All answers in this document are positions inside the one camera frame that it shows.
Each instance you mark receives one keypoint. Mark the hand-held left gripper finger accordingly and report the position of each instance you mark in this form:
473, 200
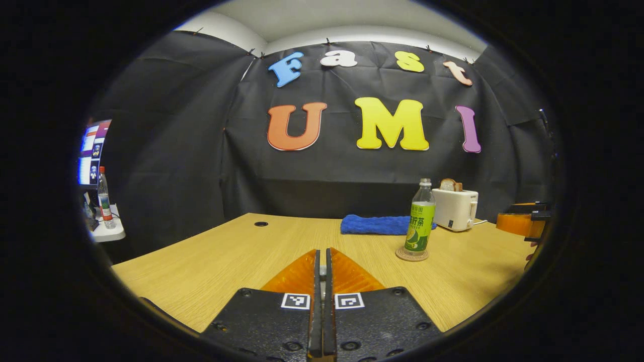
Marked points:
329, 322
316, 322

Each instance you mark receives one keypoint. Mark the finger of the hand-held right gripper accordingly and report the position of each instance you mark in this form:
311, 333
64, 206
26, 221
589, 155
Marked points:
538, 216
533, 207

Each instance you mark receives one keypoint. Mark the round woven coaster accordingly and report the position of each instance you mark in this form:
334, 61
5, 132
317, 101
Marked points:
402, 255

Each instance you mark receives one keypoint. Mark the green label water bottle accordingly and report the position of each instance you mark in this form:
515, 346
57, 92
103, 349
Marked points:
420, 226

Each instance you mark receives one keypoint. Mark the red cap plastic bottle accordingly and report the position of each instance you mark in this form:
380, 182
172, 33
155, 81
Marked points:
105, 201

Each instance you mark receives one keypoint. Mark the white toaster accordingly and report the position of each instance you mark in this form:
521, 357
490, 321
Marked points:
455, 208

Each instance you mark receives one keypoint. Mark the toast bread slice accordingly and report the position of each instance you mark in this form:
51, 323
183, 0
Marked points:
448, 184

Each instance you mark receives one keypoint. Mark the blue towel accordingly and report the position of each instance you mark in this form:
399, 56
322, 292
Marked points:
372, 225

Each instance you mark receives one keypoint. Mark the black backdrop cloth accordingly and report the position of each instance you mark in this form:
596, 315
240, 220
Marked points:
332, 181

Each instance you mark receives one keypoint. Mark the small white side table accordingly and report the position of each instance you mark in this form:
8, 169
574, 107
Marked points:
113, 234

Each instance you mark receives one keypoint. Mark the computer monitor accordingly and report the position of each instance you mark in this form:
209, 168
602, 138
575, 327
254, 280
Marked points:
93, 151

